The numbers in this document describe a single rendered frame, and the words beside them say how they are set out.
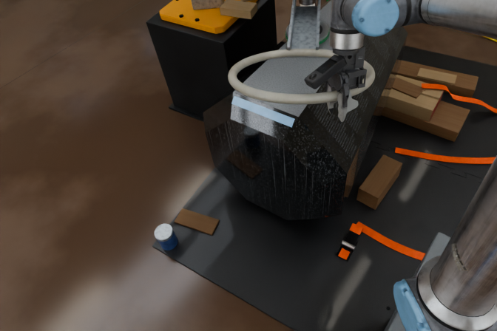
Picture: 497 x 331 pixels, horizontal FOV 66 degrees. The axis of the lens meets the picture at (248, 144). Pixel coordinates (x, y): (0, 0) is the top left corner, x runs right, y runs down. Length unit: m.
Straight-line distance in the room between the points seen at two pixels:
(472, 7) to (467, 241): 0.42
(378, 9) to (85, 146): 2.46
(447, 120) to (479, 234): 2.13
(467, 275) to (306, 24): 1.25
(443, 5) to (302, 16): 0.96
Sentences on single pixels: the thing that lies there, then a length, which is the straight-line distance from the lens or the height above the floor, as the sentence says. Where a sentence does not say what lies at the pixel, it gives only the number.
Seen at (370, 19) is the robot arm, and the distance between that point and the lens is 0.93.
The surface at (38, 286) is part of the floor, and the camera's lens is 2.52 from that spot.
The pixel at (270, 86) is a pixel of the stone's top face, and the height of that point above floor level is 0.83.
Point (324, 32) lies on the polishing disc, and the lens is 2.01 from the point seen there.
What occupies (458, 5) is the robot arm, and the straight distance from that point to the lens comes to 0.87.
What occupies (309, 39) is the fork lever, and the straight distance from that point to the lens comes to 1.64.
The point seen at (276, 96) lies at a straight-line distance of 1.12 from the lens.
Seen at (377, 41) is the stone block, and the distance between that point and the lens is 2.19.
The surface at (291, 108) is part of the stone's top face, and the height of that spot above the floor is 0.83.
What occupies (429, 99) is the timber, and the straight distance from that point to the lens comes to 2.73.
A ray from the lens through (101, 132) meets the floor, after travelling 3.06.
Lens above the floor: 1.96
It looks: 48 degrees down
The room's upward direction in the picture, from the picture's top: 9 degrees counter-clockwise
